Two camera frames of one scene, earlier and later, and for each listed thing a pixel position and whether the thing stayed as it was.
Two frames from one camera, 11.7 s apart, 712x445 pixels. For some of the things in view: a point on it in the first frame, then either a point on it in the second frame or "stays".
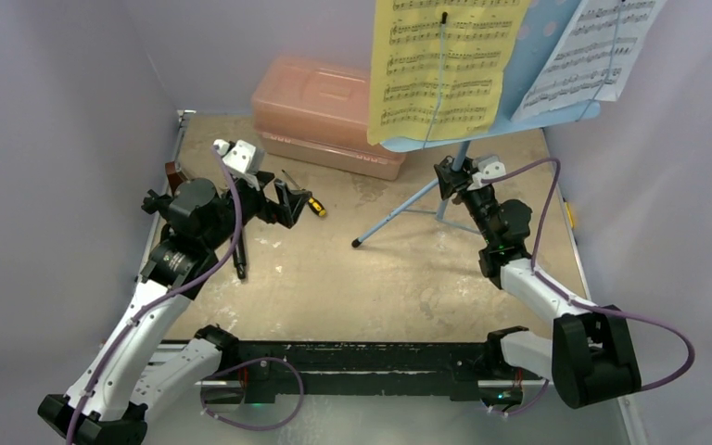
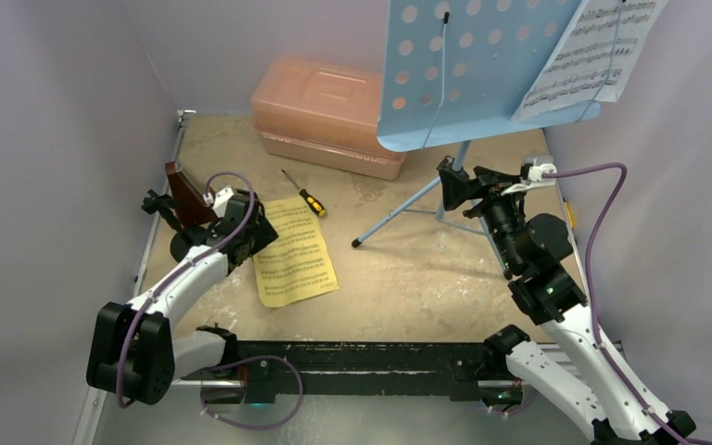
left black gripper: (290, 201) to (264, 235)
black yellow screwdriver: (313, 202) stays
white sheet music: (593, 57) stays
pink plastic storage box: (316, 112) stays
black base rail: (362, 368) stays
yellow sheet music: (438, 67) to (298, 263)
